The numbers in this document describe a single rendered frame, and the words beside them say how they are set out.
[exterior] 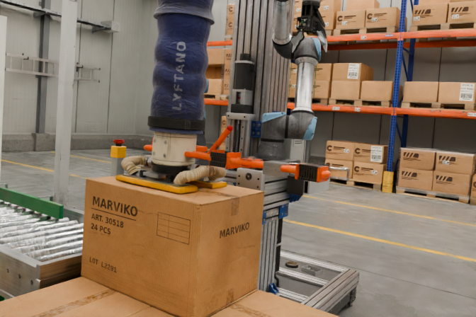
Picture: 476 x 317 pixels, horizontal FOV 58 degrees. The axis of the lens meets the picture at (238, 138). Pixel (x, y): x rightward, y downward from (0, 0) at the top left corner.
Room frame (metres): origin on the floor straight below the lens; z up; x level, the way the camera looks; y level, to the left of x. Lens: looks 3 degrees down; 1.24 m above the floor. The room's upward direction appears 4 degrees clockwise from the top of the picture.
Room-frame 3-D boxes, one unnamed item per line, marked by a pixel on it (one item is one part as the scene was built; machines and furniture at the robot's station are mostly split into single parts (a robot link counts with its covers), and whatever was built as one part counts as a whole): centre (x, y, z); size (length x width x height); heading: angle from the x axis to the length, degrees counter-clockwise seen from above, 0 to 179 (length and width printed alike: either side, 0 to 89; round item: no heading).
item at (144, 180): (1.65, 0.30, 0.97); 0.34 x 0.10 x 0.05; 56
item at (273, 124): (2.13, -0.18, 1.20); 0.13 x 0.12 x 0.14; 83
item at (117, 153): (2.67, 0.73, 0.50); 0.07 x 0.07 x 1.00; 56
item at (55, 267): (1.93, 0.54, 0.58); 0.70 x 0.03 x 0.06; 146
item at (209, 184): (1.81, 0.20, 0.97); 0.34 x 0.10 x 0.05; 56
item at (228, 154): (1.59, 0.04, 1.07); 0.10 x 0.08 x 0.06; 146
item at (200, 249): (1.72, 0.24, 0.74); 0.60 x 0.40 x 0.40; 56
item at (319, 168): (1.39, -0.25, 1.07); 0.08 x 0.07 x 0.05; 56
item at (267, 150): (2.13, -0.17, 1.09); 0.15 x 0.15 x 0.10
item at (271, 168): (1.47, -0.14, 1.07); 0.07 x 0.07 x 0.04; 56
